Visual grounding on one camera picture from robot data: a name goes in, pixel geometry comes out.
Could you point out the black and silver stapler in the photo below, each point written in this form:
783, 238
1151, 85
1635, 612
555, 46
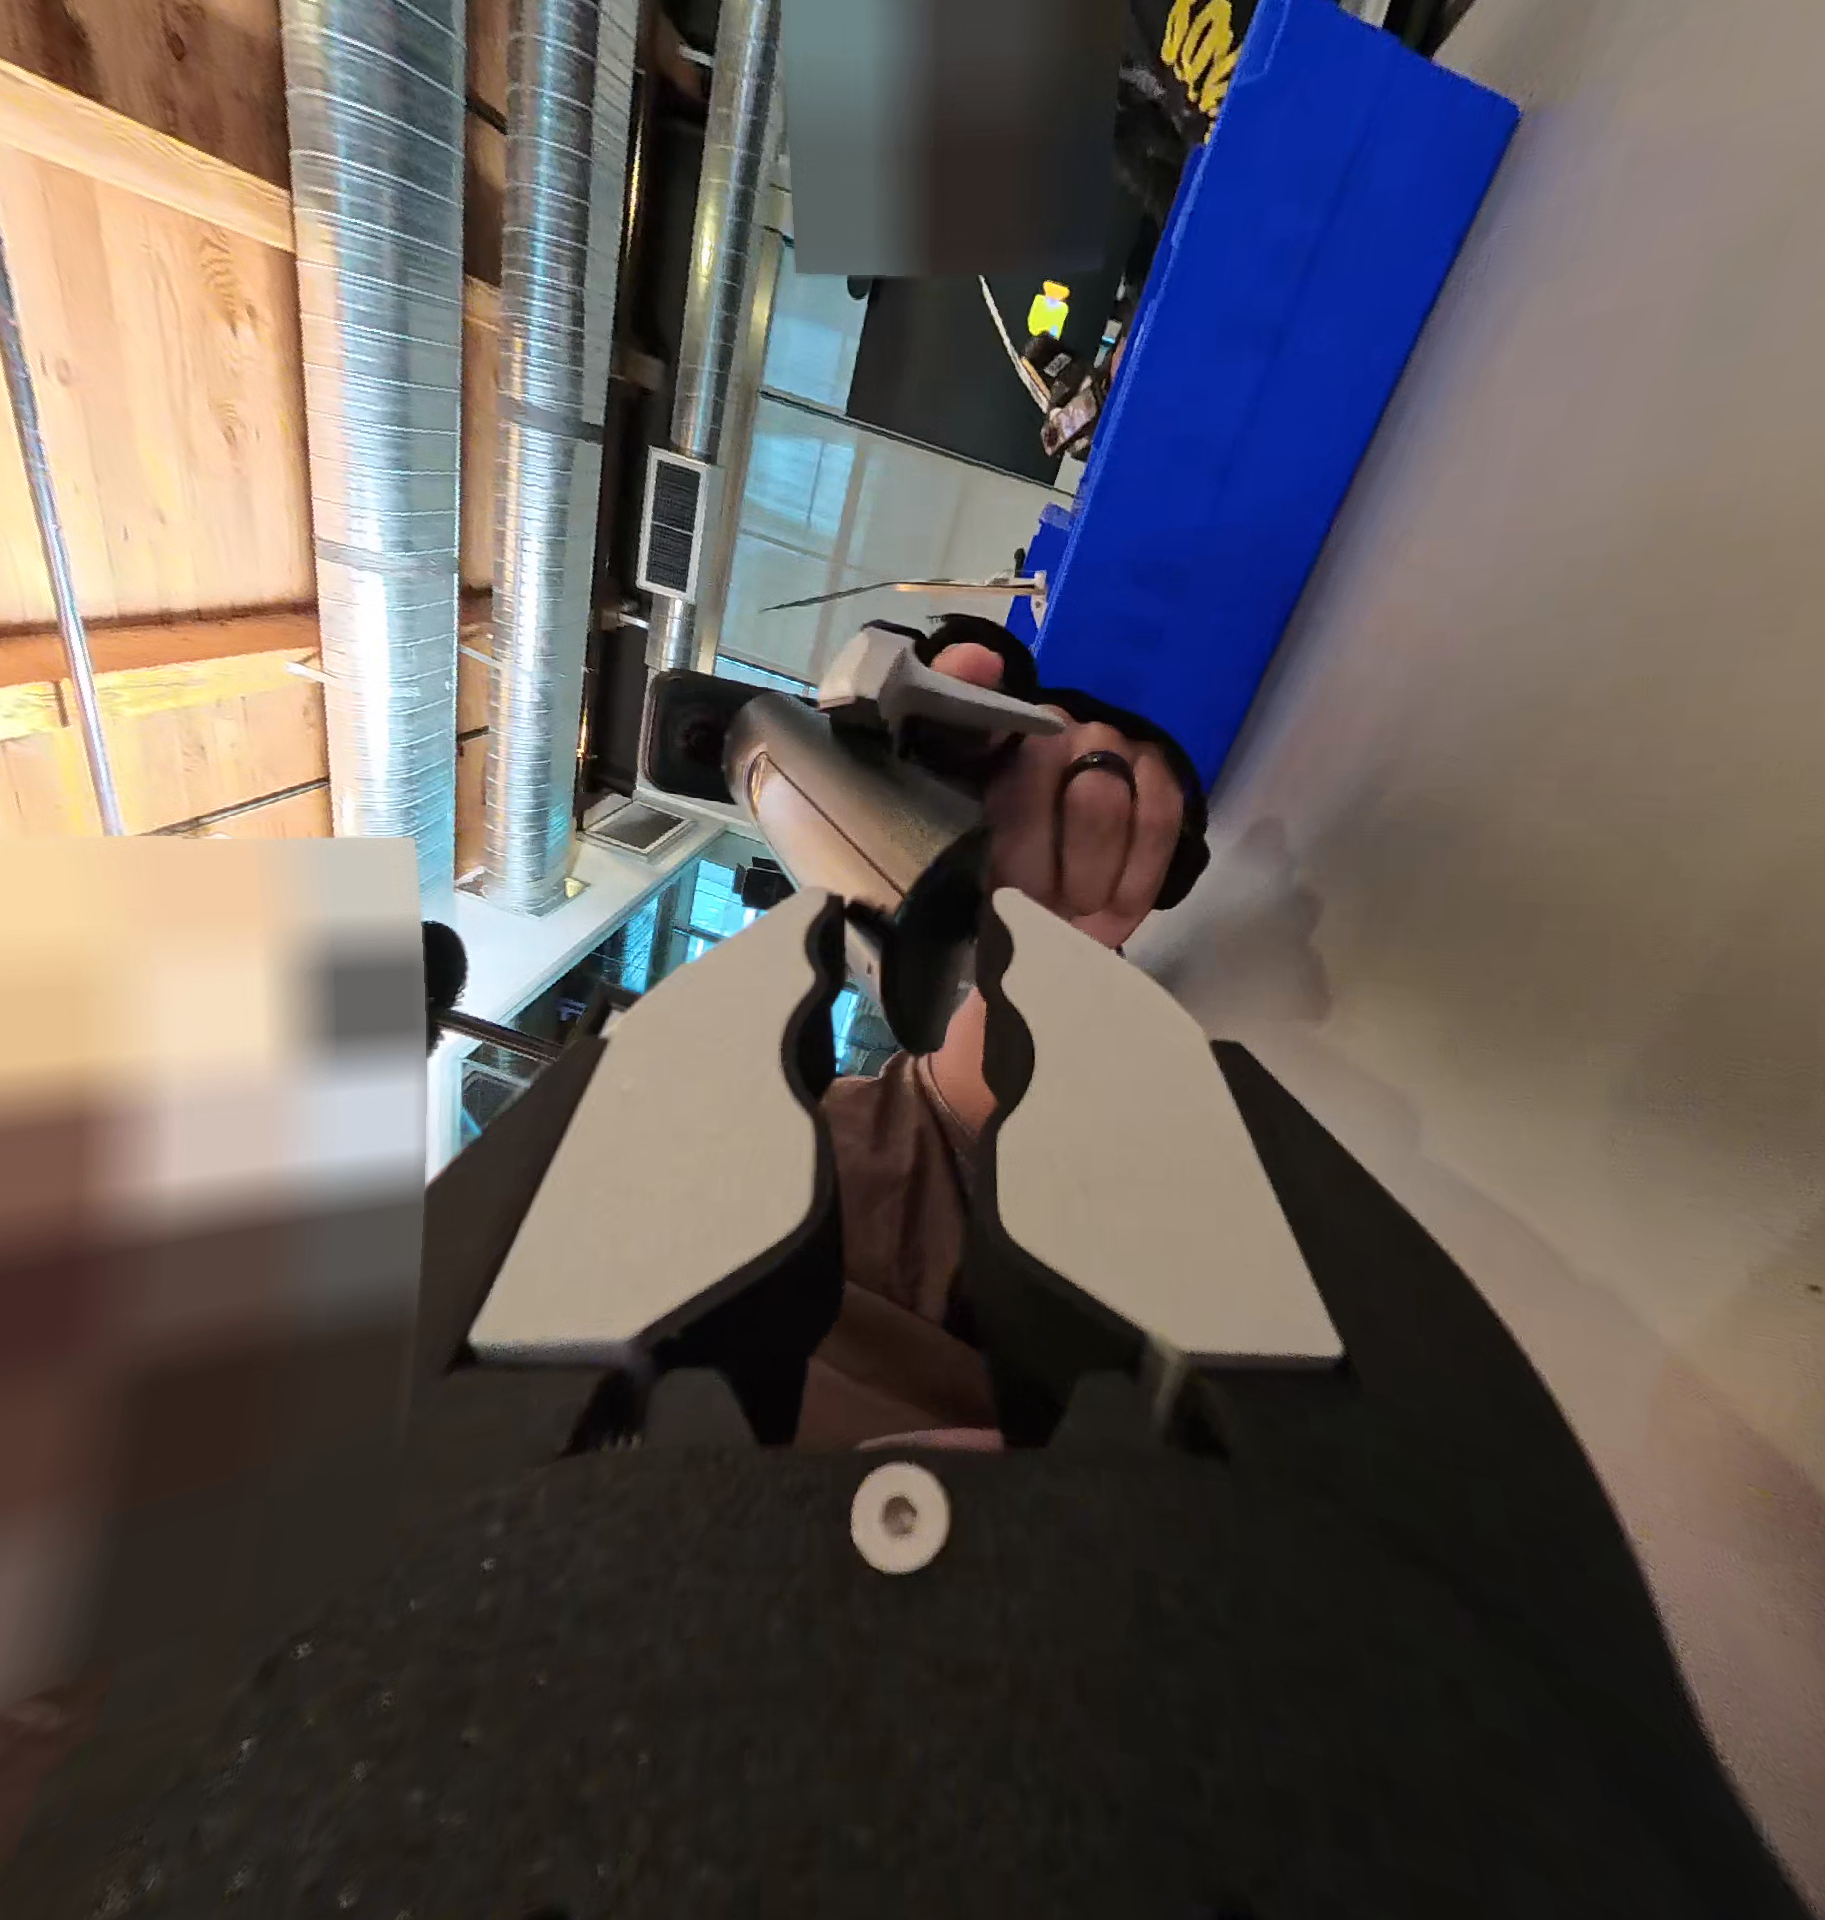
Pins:
854, 811

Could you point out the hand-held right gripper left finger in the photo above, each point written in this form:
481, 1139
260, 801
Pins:
658, 1155

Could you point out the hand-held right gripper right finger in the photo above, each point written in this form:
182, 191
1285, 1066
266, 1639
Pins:
1168, 1186

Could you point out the wide silver air duct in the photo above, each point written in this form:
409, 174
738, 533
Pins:
380, 450

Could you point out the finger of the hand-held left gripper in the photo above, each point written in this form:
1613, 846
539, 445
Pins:
874, 666

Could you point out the slim silver air duct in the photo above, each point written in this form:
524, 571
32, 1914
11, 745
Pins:
725, 301

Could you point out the yellow tag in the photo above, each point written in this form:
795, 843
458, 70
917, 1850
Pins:
1051, 311

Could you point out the small blue plastic bin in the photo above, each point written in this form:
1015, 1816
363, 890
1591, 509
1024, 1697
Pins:
1039, 578

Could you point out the white ceiling diffuser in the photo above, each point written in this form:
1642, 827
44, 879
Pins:
639, 827

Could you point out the white wall air vent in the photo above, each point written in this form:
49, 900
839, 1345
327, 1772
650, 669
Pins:
673, 518

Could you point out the person's left forearm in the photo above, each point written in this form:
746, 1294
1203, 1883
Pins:
965, 1073

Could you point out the person's left hand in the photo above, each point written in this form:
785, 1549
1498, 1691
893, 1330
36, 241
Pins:
1108, 855

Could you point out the glass partition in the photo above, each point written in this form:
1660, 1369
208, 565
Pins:
854, 510

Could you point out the thin grey metal conduit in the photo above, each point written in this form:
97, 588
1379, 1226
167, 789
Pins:
36, 450

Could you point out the large blue plastic bin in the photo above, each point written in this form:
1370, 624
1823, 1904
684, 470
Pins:
1272, 375

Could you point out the thin metal rod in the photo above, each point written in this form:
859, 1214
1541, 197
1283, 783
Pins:
972, 584

